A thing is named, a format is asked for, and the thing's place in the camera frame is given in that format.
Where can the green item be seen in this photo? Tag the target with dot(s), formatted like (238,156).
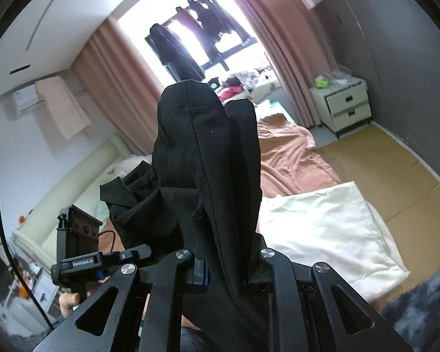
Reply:
(321,83)

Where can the pile of clothes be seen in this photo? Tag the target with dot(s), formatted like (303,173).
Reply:
(234,90)

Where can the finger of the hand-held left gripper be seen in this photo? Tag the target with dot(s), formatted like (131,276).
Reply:
(132,255)

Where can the black garment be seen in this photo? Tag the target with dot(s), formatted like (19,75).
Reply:
(205,154)

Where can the clothes hanging at window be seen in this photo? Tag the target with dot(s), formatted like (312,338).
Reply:
(220,60)

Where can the dark hanging clothes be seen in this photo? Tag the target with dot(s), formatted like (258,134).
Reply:
(216,14)

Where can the grey fluffy rug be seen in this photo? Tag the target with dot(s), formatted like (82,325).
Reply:
(425,308)

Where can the brown bed sheet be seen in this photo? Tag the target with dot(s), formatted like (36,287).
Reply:
(293,161)

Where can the white fluffy cloth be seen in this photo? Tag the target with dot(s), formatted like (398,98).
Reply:
(128,165)

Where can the cardboard floor sheet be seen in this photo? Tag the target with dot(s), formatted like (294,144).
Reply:
(396,176)

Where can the white nightstand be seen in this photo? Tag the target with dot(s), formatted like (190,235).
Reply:
(346,108)

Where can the cream headboard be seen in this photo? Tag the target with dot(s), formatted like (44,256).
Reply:
(69,190)

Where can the dark ceiling air vent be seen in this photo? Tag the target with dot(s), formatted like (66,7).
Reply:
(20,69)

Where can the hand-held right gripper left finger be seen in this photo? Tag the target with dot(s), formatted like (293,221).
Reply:
(206,278)

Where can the dark hanging coat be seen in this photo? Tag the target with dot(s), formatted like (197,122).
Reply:
(176,55)

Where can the white pillow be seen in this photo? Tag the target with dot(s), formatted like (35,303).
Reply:
(326,227)

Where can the pink curtain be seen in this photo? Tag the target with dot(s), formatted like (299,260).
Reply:
(278,44)
(121,91)

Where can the person's left hand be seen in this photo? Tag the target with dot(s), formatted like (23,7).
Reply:
(68,303)

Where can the white drawer cabinet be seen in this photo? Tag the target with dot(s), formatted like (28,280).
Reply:
(44,289)

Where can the clear plastic bag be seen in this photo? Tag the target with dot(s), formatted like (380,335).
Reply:
(339,75)

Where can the white air conditioner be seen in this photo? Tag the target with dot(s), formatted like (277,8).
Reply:
(25,101)

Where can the pale green pillow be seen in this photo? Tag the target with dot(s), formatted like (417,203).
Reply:
(102,212)

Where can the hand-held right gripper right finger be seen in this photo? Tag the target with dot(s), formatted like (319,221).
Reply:
(258,277)

